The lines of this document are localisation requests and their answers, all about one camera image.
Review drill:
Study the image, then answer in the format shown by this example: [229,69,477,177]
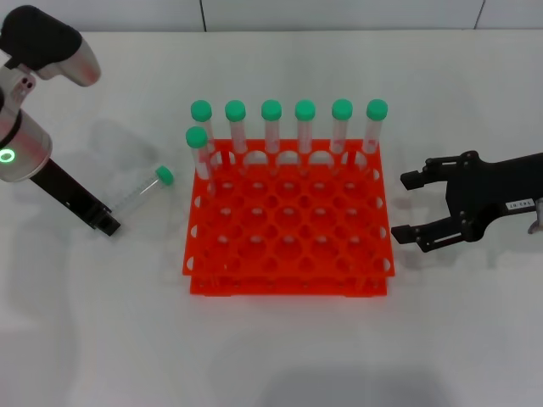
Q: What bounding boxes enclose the orange plastic test tube rack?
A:
[182,138,396,298]

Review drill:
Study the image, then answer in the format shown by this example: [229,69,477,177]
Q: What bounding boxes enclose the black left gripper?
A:
[30,159,122,237]

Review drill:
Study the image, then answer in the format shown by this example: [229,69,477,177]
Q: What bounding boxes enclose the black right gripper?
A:
[390,151,543,254]

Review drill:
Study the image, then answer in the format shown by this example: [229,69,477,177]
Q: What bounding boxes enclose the clear green-capped test tube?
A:
[189,99,218,170]
[224,99,249,170]
[185,125,217,198]
[359,98,389,170]
[294,99,317,170]
[110,164,175,213]
[329,98,354,170]
[260,99,283,170]

